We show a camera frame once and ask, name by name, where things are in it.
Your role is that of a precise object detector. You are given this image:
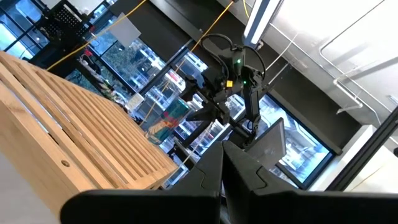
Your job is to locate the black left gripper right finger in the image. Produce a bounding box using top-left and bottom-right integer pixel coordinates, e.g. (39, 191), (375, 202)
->
(222, 141), (398, 224)

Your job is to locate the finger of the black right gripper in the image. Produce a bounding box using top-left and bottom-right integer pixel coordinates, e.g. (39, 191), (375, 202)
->
(185, 105), (220, 122)
(180, 77), (203, 102)

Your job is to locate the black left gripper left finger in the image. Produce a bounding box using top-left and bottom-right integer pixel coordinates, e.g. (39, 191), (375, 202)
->
(60, 141), (224, 224)

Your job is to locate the wooden slatted shelf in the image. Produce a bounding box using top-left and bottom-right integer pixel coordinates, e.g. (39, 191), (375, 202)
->
(0, 51), (178, 220)

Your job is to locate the colourful poster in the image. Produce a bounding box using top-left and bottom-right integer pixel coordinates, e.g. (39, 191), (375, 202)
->
(146, 99), (190, 146)

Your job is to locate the dark flat screen monitor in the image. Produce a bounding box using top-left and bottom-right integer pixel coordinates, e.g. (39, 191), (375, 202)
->
(245, 117), (287, 170)

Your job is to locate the white ceiling light fixture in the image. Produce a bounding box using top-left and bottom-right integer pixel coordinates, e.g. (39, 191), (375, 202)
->
(242, 0), (285, 47)

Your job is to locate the grey square sign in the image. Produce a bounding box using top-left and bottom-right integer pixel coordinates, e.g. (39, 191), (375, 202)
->
(108, 12), (142, 47)

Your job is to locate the black mesh cart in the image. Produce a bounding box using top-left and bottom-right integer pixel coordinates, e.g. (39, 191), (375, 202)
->
(40, 2), (93, 43)

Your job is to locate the yellow hanging cable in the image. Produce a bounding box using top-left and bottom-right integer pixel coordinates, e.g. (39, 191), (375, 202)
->
(138, 0), (236, 127)

